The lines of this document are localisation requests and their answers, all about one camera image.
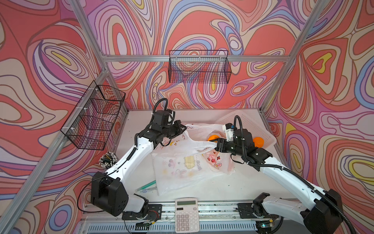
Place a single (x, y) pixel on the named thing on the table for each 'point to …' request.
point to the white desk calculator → (186, 215)
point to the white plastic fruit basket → (252, 120)
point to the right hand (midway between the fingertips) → (213, 146)
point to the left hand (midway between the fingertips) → (189, 127)
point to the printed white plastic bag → (216, 161)
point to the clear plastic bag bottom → (179, 165)
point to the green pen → (147, 185)
